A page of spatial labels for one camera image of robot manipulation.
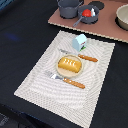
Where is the red toy tomato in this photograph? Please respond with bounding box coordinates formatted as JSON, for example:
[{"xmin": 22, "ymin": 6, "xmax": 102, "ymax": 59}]
[{"xmin": 82, "ymin": 9, "xmax": 91, "ymax": 17}]

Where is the wooden handled toy fork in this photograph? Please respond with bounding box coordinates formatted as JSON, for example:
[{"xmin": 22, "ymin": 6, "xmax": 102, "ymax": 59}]
[{"xmin": 45, "ymin": 71, "xmax": 85, "ymax": 89}]

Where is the cream bowl on stove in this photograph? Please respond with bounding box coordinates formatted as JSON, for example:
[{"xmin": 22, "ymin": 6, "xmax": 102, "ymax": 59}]
[{"xmin": 116, "ymin": 4, "xmax": 128, "ymax": 30}]

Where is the black burner disc back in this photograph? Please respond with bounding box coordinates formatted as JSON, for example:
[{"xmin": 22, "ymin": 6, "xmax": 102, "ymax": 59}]
[{"xmin": 90, "ymin": 1, "xmax": 104, "ymax": 10}]

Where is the wooden handled toy knife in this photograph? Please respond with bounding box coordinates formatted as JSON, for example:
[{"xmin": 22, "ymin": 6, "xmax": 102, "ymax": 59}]
[{"xmin": 58, "ymin": 49, "xmax": 98, "ymax": 62}]

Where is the round wooden plate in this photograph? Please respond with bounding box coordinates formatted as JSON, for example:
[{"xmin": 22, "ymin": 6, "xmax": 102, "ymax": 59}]
[{"xmin": 56, "ymin": 55, "xmax": 83, "ymax": 78}]

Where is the light blue milk carton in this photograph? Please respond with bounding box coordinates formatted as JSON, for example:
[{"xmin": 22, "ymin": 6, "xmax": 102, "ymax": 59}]
[{"xmin": 72, "ymin": 34, "xmax": 87, "ymax": 51}]

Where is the grey toy frying pan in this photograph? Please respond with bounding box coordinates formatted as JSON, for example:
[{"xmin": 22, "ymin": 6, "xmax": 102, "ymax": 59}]
[{"xmin": 73, "ymin": 5, "xmax": 99, "ymax": 27}]

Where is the pink toy stove top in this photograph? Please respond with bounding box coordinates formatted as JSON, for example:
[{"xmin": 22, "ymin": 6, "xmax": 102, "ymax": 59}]
[{"xmin": 48, "ymin": 0, "xmax": 128, "ymax": 43}]

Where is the grey toy pot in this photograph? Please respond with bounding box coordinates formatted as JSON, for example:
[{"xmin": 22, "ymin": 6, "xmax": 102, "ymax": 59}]
[{"xmin": 57, "ymin": 0, "xmax": 84, "ymax": 19}]

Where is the toy bread loaf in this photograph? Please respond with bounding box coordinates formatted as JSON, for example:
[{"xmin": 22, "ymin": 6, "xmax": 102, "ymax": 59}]
[{"xmin": 58, "ymin": 57, "xmax": 82, "ymax": 73}]

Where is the beige woven placemat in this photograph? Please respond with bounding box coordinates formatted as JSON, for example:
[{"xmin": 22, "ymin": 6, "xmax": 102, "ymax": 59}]
[{"xmin": 14, "ymin": 31, "xmax": 115, "ymax": 128}]

